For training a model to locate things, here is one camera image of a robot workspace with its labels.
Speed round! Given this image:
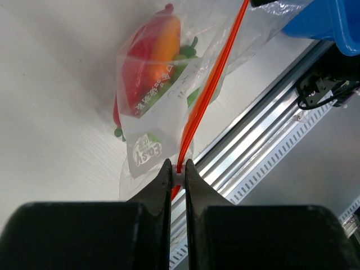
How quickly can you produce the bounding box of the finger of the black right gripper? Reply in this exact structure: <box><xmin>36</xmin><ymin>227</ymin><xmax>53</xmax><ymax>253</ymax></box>
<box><xmin>250</xmin><ymin>0</ymin><xmax>272</xmax><ymax>7</ymax></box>

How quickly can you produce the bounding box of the green grape bunch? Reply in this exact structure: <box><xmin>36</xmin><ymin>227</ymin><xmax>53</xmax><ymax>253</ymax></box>
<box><xmin>114</xmin><ymin>44</ymin><xmax>223</xmax><ymax>141</ymax></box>

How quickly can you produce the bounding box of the white slotted cable duct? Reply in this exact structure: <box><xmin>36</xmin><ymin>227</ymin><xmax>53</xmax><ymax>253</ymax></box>
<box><xmin>168</xmin><ymin>103</ymin><xmax>360</xmax><ymax>270</ymax></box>

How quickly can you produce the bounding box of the red chili pepper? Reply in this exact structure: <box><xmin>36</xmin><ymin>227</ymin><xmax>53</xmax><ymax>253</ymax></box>
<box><xmin>120</xmin><ymin>3</ymin><xmax>175</xmax><ymax>116</ymax></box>

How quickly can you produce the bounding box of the green chili pepper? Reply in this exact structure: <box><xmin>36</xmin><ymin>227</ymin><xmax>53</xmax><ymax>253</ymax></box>
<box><xmin>179</xmin><ymin>36</ymin><xmax>198</xmax><ymax>58</ymax></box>

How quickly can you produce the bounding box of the orange red mango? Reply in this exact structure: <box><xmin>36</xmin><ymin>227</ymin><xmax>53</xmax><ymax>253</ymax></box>
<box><xmin>146</xmin><ymin>15</ymin><xmax>181</xmax><ymax>88</ymax></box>

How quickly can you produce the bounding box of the aluminium mounting rail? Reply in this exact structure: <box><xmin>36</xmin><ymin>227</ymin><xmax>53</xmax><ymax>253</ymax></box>
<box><xmin>170</xmin><ymin>39</ymin><xmax>338</xmax><ymax>262</ymax></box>

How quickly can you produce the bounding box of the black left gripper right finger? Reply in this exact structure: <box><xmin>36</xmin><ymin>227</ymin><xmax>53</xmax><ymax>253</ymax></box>
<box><xmin>184</xmin><ymin>160</ymin><xmax>359</xmax><ymax>269</ymax></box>

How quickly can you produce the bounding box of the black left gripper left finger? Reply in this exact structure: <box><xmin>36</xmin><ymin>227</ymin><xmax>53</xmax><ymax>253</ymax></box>
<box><xmin>1</xmin><ymin>160</ymin><xmax>172</xmax><ymax>269</ymax></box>

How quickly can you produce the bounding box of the blue plastic tray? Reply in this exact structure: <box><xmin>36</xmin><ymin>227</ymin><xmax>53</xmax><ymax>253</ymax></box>
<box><xmin>282</xmin><ymin>0</ymin><xmax>359</xmax><ymax>56</ymax></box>

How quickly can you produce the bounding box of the clear zip bag orange zipper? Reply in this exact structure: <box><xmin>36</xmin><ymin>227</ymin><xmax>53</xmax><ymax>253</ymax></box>
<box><xmin>114</xmin><ymin>1</ymin><xmax>309</xmax><ymax>200</ymax></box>

